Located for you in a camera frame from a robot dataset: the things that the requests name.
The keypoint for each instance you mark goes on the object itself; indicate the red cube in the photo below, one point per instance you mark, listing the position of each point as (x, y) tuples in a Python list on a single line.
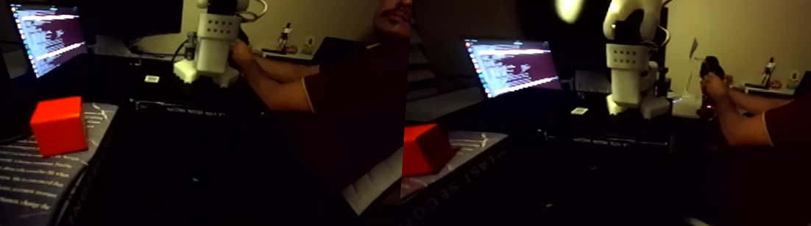
[(60, 127)]

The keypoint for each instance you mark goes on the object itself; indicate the black bar with white lettering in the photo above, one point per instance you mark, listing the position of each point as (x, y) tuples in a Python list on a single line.
[(173, 107)]

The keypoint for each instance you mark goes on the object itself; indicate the laptop with lit screen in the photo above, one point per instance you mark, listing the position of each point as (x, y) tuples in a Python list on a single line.
[(50, 34)]

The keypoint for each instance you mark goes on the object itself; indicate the white chair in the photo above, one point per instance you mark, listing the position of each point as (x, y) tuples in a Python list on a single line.
[(374, 181)]

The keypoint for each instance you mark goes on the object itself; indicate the person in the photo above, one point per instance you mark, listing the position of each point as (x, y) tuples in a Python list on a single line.
[(359, 103)]

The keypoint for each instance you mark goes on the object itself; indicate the small figurine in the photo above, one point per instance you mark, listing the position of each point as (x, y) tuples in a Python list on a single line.
[(285, 38)]

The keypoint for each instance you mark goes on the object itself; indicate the small white tag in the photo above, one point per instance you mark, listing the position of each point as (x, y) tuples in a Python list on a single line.
[(152, 79)]

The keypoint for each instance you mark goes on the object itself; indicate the person's hand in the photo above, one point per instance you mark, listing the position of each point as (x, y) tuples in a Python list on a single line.
[(243, 53)]

